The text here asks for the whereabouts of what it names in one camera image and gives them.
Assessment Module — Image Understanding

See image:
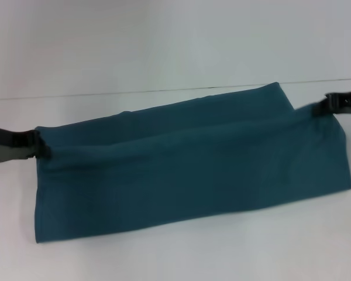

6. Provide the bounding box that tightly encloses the teal T-shirt with FREE! print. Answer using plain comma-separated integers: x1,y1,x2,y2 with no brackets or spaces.
33,81,351,245

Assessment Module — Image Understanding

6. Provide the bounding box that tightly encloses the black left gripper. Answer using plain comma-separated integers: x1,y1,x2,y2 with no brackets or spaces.
0,125,52,165

